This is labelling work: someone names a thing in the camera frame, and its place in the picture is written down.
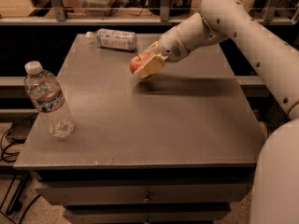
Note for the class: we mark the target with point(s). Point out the red apple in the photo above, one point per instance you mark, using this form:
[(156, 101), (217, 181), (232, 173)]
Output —
[(139, 66)]

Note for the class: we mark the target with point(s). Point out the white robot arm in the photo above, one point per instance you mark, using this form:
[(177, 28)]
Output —
[(275, 194)]

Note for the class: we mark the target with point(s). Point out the lower drawer with knob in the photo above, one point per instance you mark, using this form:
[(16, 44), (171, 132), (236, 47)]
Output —
[(147, 214)]

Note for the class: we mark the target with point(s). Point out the lying white labelled bottle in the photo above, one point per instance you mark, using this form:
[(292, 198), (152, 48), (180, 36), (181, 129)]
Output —
[(113, 39)]

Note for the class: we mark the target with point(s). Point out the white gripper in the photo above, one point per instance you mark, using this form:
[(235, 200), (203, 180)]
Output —
[(170, 48)]

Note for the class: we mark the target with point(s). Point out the grey metal shelf rail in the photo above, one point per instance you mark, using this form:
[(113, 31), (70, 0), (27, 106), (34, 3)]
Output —
[(129, 12)]

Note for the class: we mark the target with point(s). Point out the grey drawer cabinet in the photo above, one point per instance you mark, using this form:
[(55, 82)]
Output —
[(190, 122)]

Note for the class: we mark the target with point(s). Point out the upright clear water bottle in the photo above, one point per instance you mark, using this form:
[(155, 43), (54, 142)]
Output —
[(45, 92)]

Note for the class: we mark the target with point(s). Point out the drawer with knob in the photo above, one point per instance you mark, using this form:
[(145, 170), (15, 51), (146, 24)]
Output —
[(147, 214), (142, 192)]

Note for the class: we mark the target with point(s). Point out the upper drawer with knob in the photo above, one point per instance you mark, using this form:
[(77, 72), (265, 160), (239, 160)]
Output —
[(142, 192)]

